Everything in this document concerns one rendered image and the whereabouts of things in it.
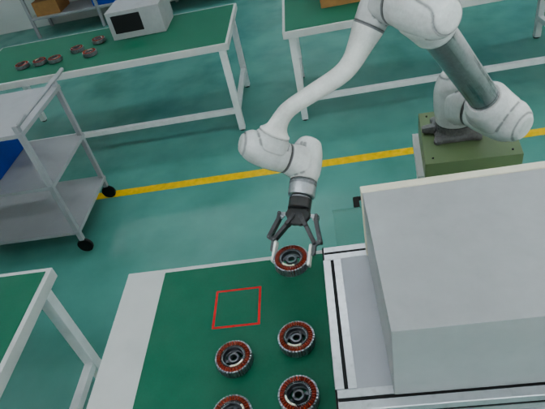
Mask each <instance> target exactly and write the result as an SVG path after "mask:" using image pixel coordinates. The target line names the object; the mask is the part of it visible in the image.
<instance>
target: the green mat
mask: <svg viewBox="0 0 545 409"><path fill-rule="evenodd" d="M255 286H261V304H260V325H246V326H238V327H230V328H223V329H212V320H213V313H214V307H215V300H216V294H217V291H226V290H233V289H240V288H248V287H255ZM258 305H259V288H255V289H249V290H241V291H228V292H221V293H218V299H217V311H216V319H215V325H214V327H219V326H227V325H241V324H249V323H256V322H258ZM291 321H293V322H295V321H302V322H306V323H308V324H309V325H310V326H311V327H312V329H313V330H314V333H315V345H314V348H312V351H311V352H310V353H308V354H307V355H306V354H305V356H303V357H300V356H299V358H297V356H296V358H294V357H293V358H292V357H289V356H288V355H285V354H284V353H283V352H282V351H281V349H280V347H279V343H278V341H277V338H278V333H279V332H280V329H281V328H282V327H283V326H284V325H286V324H288V323H291ZM233 340H237V341H238V340H240V341H243V342H245V343H247V345H249V347H250V348H251V352H252V354H253V358H254V359H253V364H252V366H251V368H250V370H248V372H246V374H243V376H241V375H240V377H238V376H237V378H227V377H224V376H223V375H221V374H220V373H219V371H218V369H217V366H216V364H215V356H216V353H217V351H219V350H218V349H219V348H221V346H223V345H224V344H226V343H229V341H233ZM295 375H304V376H307V377H310V378H311V379H312V380H313V381H314V382H315V383H316V384H317V387H318V390H319V393H320V403H319V406H318V407H317V409H337V404H336V395H335V385H334V377H333V360H332V351H331V342H330V333H329V324H328V307H327V298H326V289H325V280H324V263H323V254H315V256H312V261H311V267H310V268H309V267H308V269H307V270H305V272H304V273H302V274H300V275H298V276H296V277H295V275H294V277H291V278H290V276H289V277H286V276H285V277H284V275H283V276H282V275H281V274H279V273H278V272H277V271H276V269H275V265H274V264H273V263H272V262H271V260H263V261H256V262H250V263H242V264H236V265H223V266H217V267H210V268H203V269H190V270H183V271H177V272H170V273H165V277H164V281H163V284H162V288H161V294H160V298H159V301H158V305H157V310H156V314H155V318H154V322H153V325H152V331H151V334H150V338H149V342H148V348H147V351H146V355H145V358H144V364H143V368H142V372H141V375H140V379H139V384H138V388H137V392H136V396H135V401H134V405H133V408H132V409H213V408H214V407H215V406H216V404H217V403H218V402H220V400H221V399H222V400H223V398H224V397H225V396H229V395H232V394H235V395H236V394H238V395H242V396H243V397H244V398H246V399H248V401H249V402H250V404H251V406H252V409H281V406H280V403H279V401H278V397H277V395H278V392H279V391H278V390H279V389H280V386H281V384H282V382H283V381H284V380H286V379H287V378H289V377H292V376H295ZM292 379H293V377H292ZM283 383H284V382H283ZM225 399H226V398H225ZM223 401H224V400H223Z"/></svg>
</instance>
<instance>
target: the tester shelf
mask: <svg viewBox="0 0 545 409"><path fill-rule="evenodd" d="M322 254H323V263H324V280H325V289H326V298H327V307H328V324H329V333H330V342H331V351H332V360H333V377H334V385H335V395H336V404H337V409H520V408H531V407H545V382H538V383H528V384H518V385H499V386H490V387H480V388H470V389H460V390H441V391H432V392H422V393H412V394H394V390H393V382H392V378H391V373H390V369H389V364H388V357H387V352H386V347H385V343H384V335H383V331H382V326H381V322H380V314H379V309H378V305H377V301H376V297H375V288H374V284H373V280H372V276H371V267H370V263H369V259H368V256H367V253H366V247H365V243H358V244H351V245H345V246H338V247H331V248H322Z"/></svg>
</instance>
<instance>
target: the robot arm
mask: <svg viewBox="0 0 545 409"><path fill-rule="evenodd" d="M461 17H462V4H461V1H460V0H360V3H359V4H358V9H357V11H356V14H355V17H354V21H353V24H352V28H351V31H350V37H349V40H348V43H347V46H346V49H345V53H344V55H343V57H342V59H341V61H340V62H339V63H338V64H337V65H336V66H335V67H334V68H333V69H332V70H330V71H329V72H327V73H326V74H324V75H322V76H321V77H320V78H319V79H317V80H315V81H314V82H312V83H311V84H309V85H308V86H306V87H305V88H303V89H302V90H300V91H299V92H297V93H295V94H294V95H293V96H292V97H290V98H288V99H287V100H286V101H284V102H283V103H282V104H281V105H280V106H279V107H278V109H277V110H276V111H275V113H274V114H273V116H272V117H271V118H270V120H269V121H268V122H267V123H266V124H264V125H261V126H260V128H259V129H257V130H249V131H245V132H244V133H242V134H241V136H240V138H239V141H238V151H239V153H240V154H241V155H242V157H243V158H244V159H245V160H247V161H249V162H250V163H251V164H253V165H256V166H258V167H261V168H264V169H266V170H271V171H276V172H280V173H282V174H285V175H287V176H288V177H290V185H289V191H288V195H289V197H290V199H289V204H288V209H287V211H286V212H281V211H278V212H277V218H276V220H275V221H274V223H273V224H272V227H271V229H270V231H269V232H268V234H267V238H268V239H269V240H271V241H272V242H271V247H270V251H271V252H272V257H271V262H272V263H273V257H274V255H275V253H277V249H278V245H279V243H278V242H277V241H278V239H279V238H280V237H281V236H282V235H283V234H284V233H285V232H286V231H287V229H288V228H289V227H291V226H292V225H293V226H304V228H305V230H306V232H307V234H308V236H309V238H310V240H311V243H312V244H311V243H310V244H309V250H308V257H307V266H308V267H309V268H310V267H311V261H312V256H315V253H316V247H317V246H318V245H322V244H323V240H322V235H321V232H320V224H319V220H320V216H319V215H318V214H317V213H315V214H311V203H312V200H314V199H315V190H316V187H317V181H318V178H319V176H320V172H321V167H322V158H323V153H322V146H321V143H320V142H319V141H318V140H317V139H316V138H314V137H312V136H302V137H300V138H299V139H298V140H297V141H296V142H295V144H291V143H289V139H290V138H289V136H288V133H287V127H288V125H289V123H290V120H291V119H292V118H293V117H294V116H295V115H296V114H297V113H298V112H300V111H301V110H304V109H305V108H307V107H308V106H309V105H311V104H313V103H315V102H316V101H318V100H319V99H321V98H323V97H325V96H327V95H328V94H330V93H331V92H333V91H335V90H336V89H338V88H340V87H341V86H342V85H343V84H345V83H346V82H348V81H349V80H350V79H351V78H352V77H353V76H354V75H355V74H356V73H357V72H358V70H359V69H360V68H361V66H362V65H363V64H364V62H365V61H366V59H367V57H368V55H369V54H370V52H371V51H372V50H373V48H374V47H375V45H376V43H377V42H378V41H379V39H380V38H381V37H382V36H383V34H384V31H385V30H386V28H387V27H388V26H393V27H394V28H396V29H398V30H399V32H400V33H401V34H403V35H404V36H406V37H407V38H409V39H410V40H411V41H412V42H413V43H415V44H416V45H417V46H418V47H420V48H423V49H427V50H428V52H429V53H430V54H431V56H432V57H433V58H434V59H435V60H436V62H437V63H438V64H439V66H440V67H441V68H442V70H443V71H442V72H441V74H440V75H439V76H438V78H437V80H436V84H435V87H434V92H433V107H434V115H435V117H431V118H430V124H427V125H424V126H422V133H431V134H434V137H435V139H434V144H435V145H441V144H447V143H453V142H460V141H467V140H481V139H482V138H483V136H486V137H488V138H491V139H493V140H497V141H501V142H513V141H517V140H519V139H521V138H523V137H524V136H525V135H526V134H527V133H528V132H529V131H530V129H531V127H532V125H533V122H534V117H533V112H532V110H531V109H530V107H529V106H528V105H527V104H526V102H524V101H522V100H520V98H519V97H518V96H516V95H515V94H514V93H513V92H512V91H511V90H510V89H509V88H507V87H506V86H505V85H504V84H502V83H501V82H498V81H492V79H491V77H490V76H489V75H488V73H487V72H486V70H485V69H484V67H483V65H482V63H481V62H480V61H479V60H478V58H477V56H476V55H475V53H474V51H473V50H472V49H471V48H470V46H469V44H468V43H467V41H466V39H465V38H464V37H463V35H462V34H461V32H460V30H459V29H458V25H459V24H460V22H461ZM284 216H286V217H287V220H286V221H285V223H284V224H283V226H282V227H281V228H280V229H279V230H278V232H277V233H276V231H277V228H278V227H279V225H280V224H281V220H282V219H283V218H284ZM310 218H312V220H313V221H314V225H315V232H316V236H317V240H316V241H315V238H314V236H313V234H312V233H311V230H310V228H309V225H308V224H307V222H308V220H309V219H310ZM275 233H276V234H275ZM273 264H274V263H273Z"/></svg>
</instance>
